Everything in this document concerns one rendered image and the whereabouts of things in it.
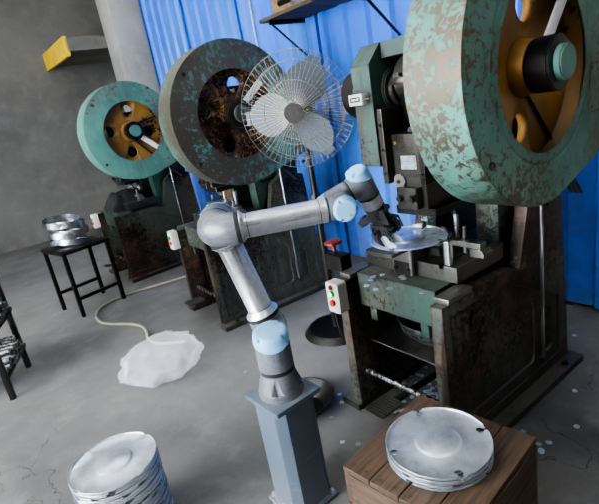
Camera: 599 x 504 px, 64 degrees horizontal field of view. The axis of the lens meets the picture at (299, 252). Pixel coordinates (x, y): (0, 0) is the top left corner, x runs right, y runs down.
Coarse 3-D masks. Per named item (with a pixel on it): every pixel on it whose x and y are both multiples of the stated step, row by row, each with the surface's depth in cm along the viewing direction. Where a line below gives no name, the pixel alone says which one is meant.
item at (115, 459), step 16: (128, 432) 178; (96, 448) 173; (112, 448) 171; (128, 448) 170; (144, 448) 168; (80, 464) 166; (96, 464) 164; (112, 464) 162; (128, 464) 162; (144, 464) 160; (80, 480) 158; (96, 480) 157; (112, 480) 156; (128, 480) 154
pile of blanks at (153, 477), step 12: (156, 456) 165; (156, 468) 163; (132, 480) 155; (144, 480) 158; (156, 480) 163; (72, 492) 158; (108, 492) 152; (120, 492) 153; (132, 492) 154; (144, 492) 158; (156, 492) 163; (168, 492) 171
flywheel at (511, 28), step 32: (512, 0) 136; (544, 0) 146; (512, 32) 138; (544, 32) 141; (576, 32) 155; (512, 64) 138; (544, 64) 131; (576, 64) 136; (512, 96) 143; (544, 96) 154; (576, 96) 159
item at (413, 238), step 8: (400, 232) 193; (408, 232) 189; (416, 232) 188; (424, 232) 188; (432, 232) 186; (440, 232) 185; (408, 240) 180; (416, 240) 179; (424, 240) 179; (432, 240) 177; (384, 248) 176; (400, 248) 175; (408, 248) 173; (416, 248) 171
